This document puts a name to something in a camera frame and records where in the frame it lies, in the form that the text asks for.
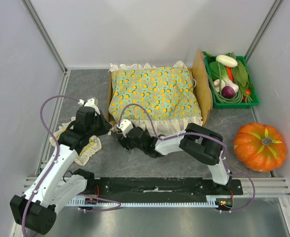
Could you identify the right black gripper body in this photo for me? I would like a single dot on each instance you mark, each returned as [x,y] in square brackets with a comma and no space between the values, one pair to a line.
[124,142]

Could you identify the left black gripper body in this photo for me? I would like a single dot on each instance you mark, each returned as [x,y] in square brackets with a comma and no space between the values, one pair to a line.
[99,127]

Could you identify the small lemon print pillow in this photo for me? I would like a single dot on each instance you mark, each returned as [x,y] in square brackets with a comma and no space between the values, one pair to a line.
[93,146]

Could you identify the large lemon print cushion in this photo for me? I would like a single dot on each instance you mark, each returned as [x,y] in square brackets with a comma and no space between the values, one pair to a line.
[154,93]

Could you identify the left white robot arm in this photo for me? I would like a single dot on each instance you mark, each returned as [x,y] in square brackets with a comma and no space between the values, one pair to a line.
[38,207]

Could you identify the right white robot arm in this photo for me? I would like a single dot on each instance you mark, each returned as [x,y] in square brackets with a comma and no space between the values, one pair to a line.
[200,143]

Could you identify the white toy mushroom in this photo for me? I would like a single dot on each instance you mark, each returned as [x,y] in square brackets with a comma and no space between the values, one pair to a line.
[219,85]

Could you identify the purple toy onion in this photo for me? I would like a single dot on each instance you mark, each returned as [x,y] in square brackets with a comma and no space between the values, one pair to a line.
[228,92]

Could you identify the toy bok choy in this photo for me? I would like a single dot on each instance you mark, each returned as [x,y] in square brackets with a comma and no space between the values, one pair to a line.
[218,71]

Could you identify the green toy long beans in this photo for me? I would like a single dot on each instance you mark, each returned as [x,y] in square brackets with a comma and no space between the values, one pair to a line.
[238,96]

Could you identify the orange toy carrot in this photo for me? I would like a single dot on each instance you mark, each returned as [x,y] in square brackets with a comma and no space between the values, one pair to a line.
[230,75]

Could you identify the white toy radish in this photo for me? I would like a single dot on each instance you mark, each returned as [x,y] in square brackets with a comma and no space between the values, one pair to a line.
[227,61]

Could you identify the small red toy pepper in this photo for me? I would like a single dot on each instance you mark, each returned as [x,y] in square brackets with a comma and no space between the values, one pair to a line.
[248,92]

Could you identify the green toy spinach leaves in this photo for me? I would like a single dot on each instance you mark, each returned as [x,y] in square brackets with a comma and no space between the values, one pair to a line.
[241,74]

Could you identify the orange toy pumpkin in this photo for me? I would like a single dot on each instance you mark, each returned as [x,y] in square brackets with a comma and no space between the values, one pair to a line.
[260,147]

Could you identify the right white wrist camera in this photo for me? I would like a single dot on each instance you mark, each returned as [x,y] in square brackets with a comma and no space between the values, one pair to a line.
[125,126]

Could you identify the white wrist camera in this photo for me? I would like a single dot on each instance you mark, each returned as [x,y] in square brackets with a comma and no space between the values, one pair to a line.
[92,102]
[125,126]

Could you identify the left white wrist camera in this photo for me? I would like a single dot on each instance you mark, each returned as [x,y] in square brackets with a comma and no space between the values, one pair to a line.
[92,102]

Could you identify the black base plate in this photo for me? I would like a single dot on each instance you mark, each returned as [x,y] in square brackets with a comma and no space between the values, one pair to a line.
[158,189]

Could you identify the wooden pet bed frame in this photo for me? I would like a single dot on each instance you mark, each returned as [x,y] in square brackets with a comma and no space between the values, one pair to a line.
[204,86]

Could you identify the grey slotted cable duct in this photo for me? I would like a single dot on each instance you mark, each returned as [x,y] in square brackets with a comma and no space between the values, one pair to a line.
[81,201]

